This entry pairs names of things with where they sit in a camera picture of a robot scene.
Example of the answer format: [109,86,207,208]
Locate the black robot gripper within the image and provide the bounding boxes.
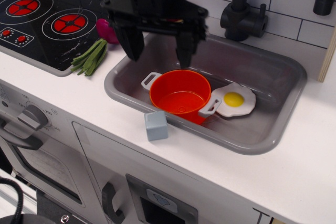
[102,0,208,68]

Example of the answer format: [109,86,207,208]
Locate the purple toy beet green leaves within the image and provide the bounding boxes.
[70,18,119,77]

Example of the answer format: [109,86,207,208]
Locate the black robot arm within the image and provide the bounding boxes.
[102,0,208,68]

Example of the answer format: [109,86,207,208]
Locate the grey sink basin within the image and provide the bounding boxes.
[104,34,307,155]

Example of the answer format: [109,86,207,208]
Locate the black toy faucet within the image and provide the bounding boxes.
[220,0,334,41]

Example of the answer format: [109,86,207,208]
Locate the grey wooden cube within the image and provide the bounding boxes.
[144,111,169,141]

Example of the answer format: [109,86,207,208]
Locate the toy fried egg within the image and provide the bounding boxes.
[212,83,256,118]

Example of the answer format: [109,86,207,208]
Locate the black toy stovetop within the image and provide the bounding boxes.
[1,0,107,77]

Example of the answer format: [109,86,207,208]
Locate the grey oven knob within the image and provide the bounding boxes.
[17,105,48,131]

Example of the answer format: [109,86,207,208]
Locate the grey dishwasher control panel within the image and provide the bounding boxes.
[126,174,198,224]

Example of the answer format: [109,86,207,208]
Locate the toy oven door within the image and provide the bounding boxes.
[1,119,86,208]

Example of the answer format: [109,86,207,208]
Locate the orange toy pot grey handles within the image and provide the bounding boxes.
[141,70,222,124]

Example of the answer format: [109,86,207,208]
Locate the grey cabinet door handle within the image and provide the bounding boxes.
[101,182,125,224]

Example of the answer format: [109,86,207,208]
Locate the grey oven door handle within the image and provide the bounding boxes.
[1,119,43,151]

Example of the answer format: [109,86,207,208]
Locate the black braided cable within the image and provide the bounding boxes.
[0,177,25,219]

